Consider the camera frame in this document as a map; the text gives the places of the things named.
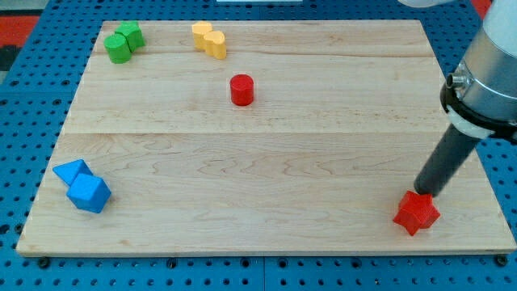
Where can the red star block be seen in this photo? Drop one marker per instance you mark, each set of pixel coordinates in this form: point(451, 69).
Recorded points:
point(416, 212)

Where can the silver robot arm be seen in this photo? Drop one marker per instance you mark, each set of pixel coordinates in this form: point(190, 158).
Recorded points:
point(480, 95)

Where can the wooden board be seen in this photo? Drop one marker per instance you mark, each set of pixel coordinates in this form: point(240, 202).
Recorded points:
point(345, 114)

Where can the green star block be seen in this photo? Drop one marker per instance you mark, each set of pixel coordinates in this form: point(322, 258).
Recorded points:
point(132, 32)

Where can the red cylinder block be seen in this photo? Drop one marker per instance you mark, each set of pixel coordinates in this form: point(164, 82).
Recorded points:
point(242, 89)

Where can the yellow heart block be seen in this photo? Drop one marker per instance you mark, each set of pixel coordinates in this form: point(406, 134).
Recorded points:
point(214, 44)

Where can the yellow hexagon block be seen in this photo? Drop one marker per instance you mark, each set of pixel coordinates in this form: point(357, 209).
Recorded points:
point(199, 30)

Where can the green cylinder block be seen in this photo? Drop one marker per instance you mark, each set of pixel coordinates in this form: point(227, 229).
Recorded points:
point(117, 48)

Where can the blue cube block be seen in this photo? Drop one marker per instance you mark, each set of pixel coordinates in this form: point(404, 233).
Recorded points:
point(89, 193)

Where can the blue triangle block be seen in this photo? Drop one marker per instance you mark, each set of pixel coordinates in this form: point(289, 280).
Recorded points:
point(69, 171)

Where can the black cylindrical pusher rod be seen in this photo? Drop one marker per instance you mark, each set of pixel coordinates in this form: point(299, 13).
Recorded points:
point(450, 153)

